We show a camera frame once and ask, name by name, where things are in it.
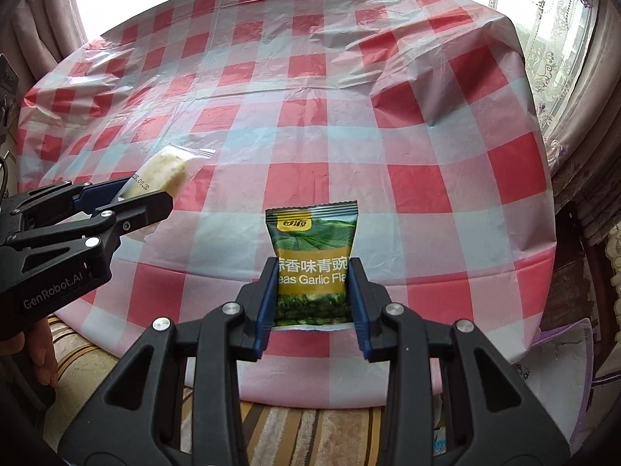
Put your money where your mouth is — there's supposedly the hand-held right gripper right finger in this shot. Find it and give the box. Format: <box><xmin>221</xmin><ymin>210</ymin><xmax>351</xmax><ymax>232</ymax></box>
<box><xmin>347</xmin><ymin>256</ymin><xmax>571</xmax><ymax>466</ymax></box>

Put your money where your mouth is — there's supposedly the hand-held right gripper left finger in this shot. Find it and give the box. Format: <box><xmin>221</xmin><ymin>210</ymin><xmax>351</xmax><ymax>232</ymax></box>
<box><xmin>58</xmin><ymin>255</ymin><xmax>279</xmax><ymax>466</ymax></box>

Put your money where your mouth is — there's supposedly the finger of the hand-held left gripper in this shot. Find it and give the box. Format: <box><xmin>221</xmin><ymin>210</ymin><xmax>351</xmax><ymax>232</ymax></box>
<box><xmin>10</xmin><ymin>178</ymin><xmax>132</xmax><ymax>226</ymax></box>
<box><xmin>5</xmin><ymin>189</ymin><xmax>174</xmax><ymax>253</ymax></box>

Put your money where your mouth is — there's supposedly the pale pastry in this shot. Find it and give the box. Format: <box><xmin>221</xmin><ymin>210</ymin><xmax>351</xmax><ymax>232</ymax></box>
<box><xmin>116</xmin><ymin>144</ymin><xmax>215</xmax><ymax>243</ymax></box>

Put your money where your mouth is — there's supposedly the green pea snack packet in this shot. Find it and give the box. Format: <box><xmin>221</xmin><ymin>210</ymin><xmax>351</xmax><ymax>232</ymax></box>
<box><xmin>264</xmin><ymin>202</ymin><xmax>360</xmax><ymax>333</ymax></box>

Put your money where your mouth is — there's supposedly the purple cardboard box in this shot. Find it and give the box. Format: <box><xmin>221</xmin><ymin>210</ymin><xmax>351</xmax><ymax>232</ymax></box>
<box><xmin>437</xmin><ymin>318</ymin><xmax>607</xmax><ymax>466</ymax></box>

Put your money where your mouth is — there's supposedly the person's left hand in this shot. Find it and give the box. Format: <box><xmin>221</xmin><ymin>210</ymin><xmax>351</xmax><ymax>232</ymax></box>
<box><xmin>0</xmin><ymin>315</ymin><xmax>61</xmax><ymax>389</ymax></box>

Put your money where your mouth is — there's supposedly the striped sofa cushion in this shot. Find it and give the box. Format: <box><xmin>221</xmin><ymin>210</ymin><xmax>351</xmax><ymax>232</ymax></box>
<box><xmin>46</xmin><ymin>315</ymin><xmax>389</xmax><ymax>466</ymax></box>

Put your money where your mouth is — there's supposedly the taupe curtain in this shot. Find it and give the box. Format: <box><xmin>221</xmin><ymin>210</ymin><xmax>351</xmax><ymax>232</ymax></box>
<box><xmin>10</xmin><ymin>0</ymin><xmax>88</xmax><ymax>88</ymax></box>
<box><xmin>548</xmin><ymin>0</ymin><xmax>621</xmax><ymax>214</ymax></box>

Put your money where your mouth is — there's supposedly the red white checkered tablecloth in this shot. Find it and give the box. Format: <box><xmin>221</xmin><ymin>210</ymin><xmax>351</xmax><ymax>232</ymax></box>
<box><xmin>17</xmin><ymin>0</ymin><xmax>556</xmax><ymax>406</ymax></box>

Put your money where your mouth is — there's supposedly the embroidered lace curtain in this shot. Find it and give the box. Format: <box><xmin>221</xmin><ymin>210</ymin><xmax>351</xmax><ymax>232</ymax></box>
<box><xmin>378</xmin><ymin>0</ymin><xmax>602</xmax><ymax>122</ymax></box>

